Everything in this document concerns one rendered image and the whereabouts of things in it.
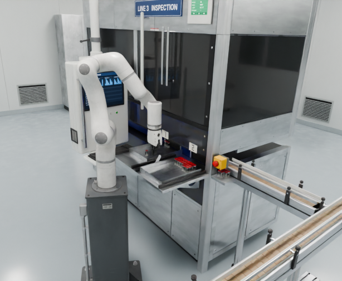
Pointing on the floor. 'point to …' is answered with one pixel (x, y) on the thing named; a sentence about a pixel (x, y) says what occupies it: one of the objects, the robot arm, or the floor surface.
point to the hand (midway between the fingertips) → (154, 151)
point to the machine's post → (214, 127)
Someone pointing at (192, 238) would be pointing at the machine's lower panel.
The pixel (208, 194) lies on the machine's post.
